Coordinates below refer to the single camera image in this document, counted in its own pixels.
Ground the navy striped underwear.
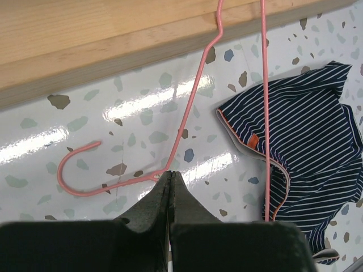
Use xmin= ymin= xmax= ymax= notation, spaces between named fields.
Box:
xmin=217 ymin=61 xmax=362 ymax=265

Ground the wooden hanging rack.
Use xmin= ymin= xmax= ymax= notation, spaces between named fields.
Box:
xmin=0 ymin=0 xmax=363 ymax=110

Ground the pink wire hanger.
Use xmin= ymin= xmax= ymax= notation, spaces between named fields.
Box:
xmin=56 ymin=1 xmax=271 ymax=222

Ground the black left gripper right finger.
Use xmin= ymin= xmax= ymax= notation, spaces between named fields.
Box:
xmin=169 ymin=172 xmax=316 ymax=271

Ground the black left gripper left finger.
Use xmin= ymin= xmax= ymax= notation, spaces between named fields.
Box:
xmin=1 ymin=171 xmax=171 ymax=271

